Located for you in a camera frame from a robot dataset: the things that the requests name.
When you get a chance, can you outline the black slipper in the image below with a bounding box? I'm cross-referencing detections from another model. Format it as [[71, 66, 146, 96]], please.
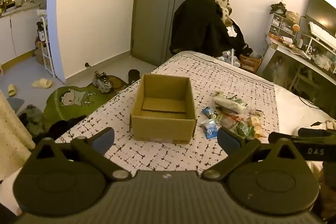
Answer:
[[128, 69, 141, 83]]

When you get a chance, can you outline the cream fleece cloth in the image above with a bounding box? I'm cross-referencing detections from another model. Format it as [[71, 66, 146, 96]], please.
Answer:
[[0, 93, 36, 180]]

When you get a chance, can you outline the black clothes heap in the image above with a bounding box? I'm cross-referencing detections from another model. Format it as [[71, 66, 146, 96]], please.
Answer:
[[33, 115, 87, 146]]

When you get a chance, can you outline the computer monitor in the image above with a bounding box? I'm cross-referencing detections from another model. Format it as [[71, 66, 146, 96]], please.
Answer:
[[306, 0, 336, 38]]

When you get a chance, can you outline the white storage rack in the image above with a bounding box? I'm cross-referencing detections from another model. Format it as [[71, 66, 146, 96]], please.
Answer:
[[37, 17, 55, 77]]

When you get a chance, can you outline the round brown mat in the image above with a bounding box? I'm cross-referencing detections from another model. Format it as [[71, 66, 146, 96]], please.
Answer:
[[106, 76, 129, 90]]

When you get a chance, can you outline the grey door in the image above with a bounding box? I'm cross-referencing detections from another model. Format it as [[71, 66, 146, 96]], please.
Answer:
[[130, 0, 210, 67]]

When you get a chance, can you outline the small blue snack packet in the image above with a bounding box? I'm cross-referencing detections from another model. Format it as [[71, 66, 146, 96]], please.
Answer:
[[205, 124, 219, 140], [202, 106, 216, 117]]

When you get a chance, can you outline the small wicker basket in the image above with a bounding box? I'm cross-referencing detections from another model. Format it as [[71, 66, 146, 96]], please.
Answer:
[[286, 11, 300, 24]]

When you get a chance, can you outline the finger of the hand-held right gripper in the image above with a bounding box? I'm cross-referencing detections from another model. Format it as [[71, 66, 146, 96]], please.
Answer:
[[268, 132, 289, 140]]

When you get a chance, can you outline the dark green snack packet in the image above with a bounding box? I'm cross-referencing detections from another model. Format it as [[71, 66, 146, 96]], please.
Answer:
[[235, 122, 255, 139]]

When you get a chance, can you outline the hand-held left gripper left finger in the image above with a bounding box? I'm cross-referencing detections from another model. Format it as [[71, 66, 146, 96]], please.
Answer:
[[31, 127, 132, 182]]

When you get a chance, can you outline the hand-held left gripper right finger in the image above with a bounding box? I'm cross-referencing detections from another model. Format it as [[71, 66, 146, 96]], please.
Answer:
[[201, 127, 305, 182]]

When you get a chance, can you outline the small drawer organizer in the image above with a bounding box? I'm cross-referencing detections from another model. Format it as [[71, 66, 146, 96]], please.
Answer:
[[269, 13, 300, 42]]

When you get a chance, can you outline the white bed sheet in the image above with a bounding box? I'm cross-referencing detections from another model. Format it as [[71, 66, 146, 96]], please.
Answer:
[[273, 84, 336, 135]]

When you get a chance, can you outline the brown cardboard box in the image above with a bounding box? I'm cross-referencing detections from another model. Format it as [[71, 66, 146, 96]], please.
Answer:
[[129, 73, 197, 144]]

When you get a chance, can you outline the cream round-print snack packet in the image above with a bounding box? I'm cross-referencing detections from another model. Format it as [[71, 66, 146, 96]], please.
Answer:
[[248, 116, 264, 138]]

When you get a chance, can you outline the green cartoon rug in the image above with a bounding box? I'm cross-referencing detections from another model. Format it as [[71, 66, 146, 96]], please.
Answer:
[[43, 86, 116, 130]]

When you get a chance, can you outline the white keyboard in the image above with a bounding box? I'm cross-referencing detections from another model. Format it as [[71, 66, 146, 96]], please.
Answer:
[[308, 21, 336, 46]]

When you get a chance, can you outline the pile of household clutter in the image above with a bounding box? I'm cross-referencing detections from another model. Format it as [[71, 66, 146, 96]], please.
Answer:
[[219, 48, 242, 67]]

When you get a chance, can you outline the long white snack packet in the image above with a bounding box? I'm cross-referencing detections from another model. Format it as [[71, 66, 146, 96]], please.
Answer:
[[213, 96, 248, 114]]

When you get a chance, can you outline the white monitor riser shelf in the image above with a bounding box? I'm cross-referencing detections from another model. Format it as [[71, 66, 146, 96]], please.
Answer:
[[301, 32, 336, 56]]

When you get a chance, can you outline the black coat on chair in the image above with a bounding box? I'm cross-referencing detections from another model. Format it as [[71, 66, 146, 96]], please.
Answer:
[[169, 0, 252, 58]]

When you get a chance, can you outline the beige bag under desk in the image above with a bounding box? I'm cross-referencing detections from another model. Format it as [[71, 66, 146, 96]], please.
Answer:
[[268, 56, 289, 83]]

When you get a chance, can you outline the printed bed blanket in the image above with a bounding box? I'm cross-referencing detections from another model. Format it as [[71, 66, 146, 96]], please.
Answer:
[[56, 52, 279, 172]]

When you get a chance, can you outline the white kitchen cabinet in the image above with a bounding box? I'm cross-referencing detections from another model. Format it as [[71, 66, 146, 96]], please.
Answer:
[[0, 9, 48, 64]]

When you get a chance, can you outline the green gold snack packet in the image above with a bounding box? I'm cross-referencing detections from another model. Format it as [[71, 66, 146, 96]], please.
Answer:
[[228, 95, 248, 107]]

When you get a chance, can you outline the orange plastic basket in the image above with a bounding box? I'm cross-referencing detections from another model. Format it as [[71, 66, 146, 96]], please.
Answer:
[[239, 54, 263, 73]]

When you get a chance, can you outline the white desk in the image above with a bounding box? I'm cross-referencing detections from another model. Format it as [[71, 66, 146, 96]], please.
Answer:
[[259, 39, 336, 114]]

